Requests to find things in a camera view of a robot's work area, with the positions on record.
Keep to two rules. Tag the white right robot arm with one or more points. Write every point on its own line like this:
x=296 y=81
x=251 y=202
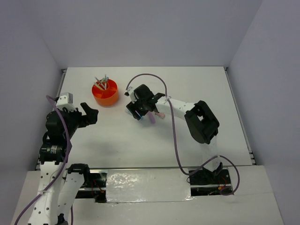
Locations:
x=201 y=121

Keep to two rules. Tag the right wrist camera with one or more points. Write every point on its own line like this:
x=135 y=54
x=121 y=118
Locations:
x=130 y=93

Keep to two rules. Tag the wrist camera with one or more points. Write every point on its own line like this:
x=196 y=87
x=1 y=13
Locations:
x=65 y=100
x=130 y=93

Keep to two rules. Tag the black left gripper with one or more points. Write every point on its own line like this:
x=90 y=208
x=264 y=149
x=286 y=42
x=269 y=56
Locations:
x=90 y=118

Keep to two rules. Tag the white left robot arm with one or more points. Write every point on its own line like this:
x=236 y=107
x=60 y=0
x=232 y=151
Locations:
x=59 y=183

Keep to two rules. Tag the pink eraser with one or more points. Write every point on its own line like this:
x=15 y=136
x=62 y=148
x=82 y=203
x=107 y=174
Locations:
x=160 y=115

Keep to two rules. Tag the purple pink highlighter marker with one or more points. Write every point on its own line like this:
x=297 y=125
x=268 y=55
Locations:
x=151 y=118

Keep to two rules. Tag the silver tape panel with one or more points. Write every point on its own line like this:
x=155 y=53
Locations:
x=147 y=186

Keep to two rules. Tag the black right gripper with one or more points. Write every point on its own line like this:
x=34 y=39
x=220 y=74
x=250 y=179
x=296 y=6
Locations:
x=132 y=107

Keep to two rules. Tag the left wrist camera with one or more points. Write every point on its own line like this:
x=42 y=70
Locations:
x=65 y=100

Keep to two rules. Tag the orange round pen holder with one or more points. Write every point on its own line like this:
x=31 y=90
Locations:
x=107 y=97

